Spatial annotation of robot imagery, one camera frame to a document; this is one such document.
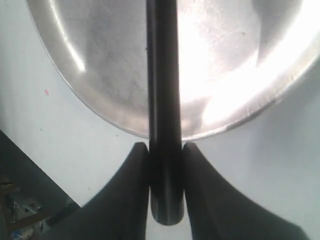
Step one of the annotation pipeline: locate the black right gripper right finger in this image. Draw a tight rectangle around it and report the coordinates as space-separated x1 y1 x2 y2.
182 143 309 240

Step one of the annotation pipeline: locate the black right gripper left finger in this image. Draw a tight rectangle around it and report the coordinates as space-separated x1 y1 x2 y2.
47 142 149 240

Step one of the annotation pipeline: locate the black knife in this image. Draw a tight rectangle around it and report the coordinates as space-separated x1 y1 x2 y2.
146 0 184 226

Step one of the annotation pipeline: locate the round steel plate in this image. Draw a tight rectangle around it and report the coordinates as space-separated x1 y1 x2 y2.
27 0 320 141

